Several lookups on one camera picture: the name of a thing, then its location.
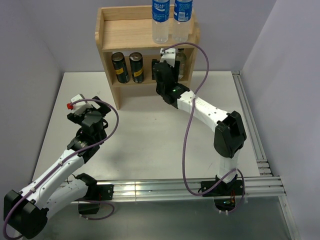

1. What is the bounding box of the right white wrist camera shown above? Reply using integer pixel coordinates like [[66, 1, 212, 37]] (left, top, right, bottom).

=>
[[159, 48, 176, 67]]

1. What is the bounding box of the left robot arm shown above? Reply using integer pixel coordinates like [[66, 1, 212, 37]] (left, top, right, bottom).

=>
[[2, 94, 116, 240]]

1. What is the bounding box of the clear glass bottle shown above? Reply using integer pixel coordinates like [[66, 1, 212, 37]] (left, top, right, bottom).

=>
[[175, 48, 187, 80]]

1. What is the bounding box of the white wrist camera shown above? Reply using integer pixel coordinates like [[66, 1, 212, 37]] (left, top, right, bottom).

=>
[[66, 94, 92, 116], [159, 48, 176, 67]]

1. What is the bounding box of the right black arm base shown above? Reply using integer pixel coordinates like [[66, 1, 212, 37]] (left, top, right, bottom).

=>
[[201, 180, 246, 215]]

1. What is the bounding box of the aluminium front rail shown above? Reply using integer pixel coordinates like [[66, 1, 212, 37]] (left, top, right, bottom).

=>
[[97, 176, 286, 203]]

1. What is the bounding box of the black can yellow label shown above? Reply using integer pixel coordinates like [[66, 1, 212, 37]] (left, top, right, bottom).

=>
[[129, 52, 145, 84]]

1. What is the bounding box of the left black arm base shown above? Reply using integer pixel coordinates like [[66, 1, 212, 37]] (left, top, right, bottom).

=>
[[77, 184, 115, 220]]

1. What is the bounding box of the blue label water bottle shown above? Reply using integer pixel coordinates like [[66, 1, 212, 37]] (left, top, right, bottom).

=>
[[172, 0, 193, 43]]

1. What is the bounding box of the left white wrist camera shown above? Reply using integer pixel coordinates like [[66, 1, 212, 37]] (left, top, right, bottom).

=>
[[66, 94, 92, 116]]

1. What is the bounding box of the wooden two-tier shelf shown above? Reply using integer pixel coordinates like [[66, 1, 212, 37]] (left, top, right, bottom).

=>
[[94, 6, 201, 110]]

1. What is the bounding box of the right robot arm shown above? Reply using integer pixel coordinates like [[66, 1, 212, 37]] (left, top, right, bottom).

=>
[[152, 62, 247, 195]]

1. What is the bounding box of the aluminium side rail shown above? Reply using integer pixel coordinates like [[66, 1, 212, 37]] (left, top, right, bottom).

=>
[[232, 71, 301, 240]]

